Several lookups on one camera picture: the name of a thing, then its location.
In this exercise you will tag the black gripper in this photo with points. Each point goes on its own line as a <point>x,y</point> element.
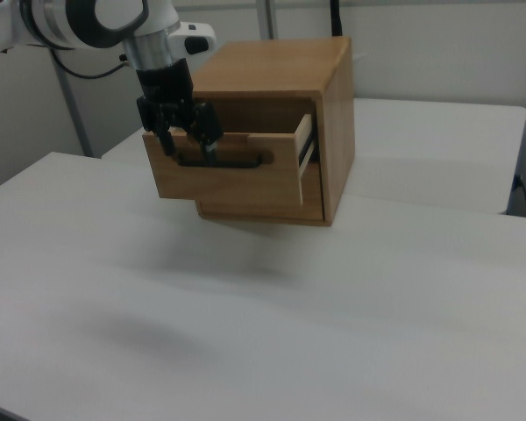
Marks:
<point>164,87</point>

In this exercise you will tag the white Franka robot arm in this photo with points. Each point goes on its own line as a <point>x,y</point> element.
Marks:
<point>70,22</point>

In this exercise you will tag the oak wooden drawer cabinet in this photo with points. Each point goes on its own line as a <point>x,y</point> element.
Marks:
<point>267,66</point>

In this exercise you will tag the plain wooden drawer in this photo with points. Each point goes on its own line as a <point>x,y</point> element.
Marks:
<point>267,208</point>

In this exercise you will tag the black vertical pole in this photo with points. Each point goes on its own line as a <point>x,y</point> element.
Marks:
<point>336,17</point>

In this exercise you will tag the grey metal frame post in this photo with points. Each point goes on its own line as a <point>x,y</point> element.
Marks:
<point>72,114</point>

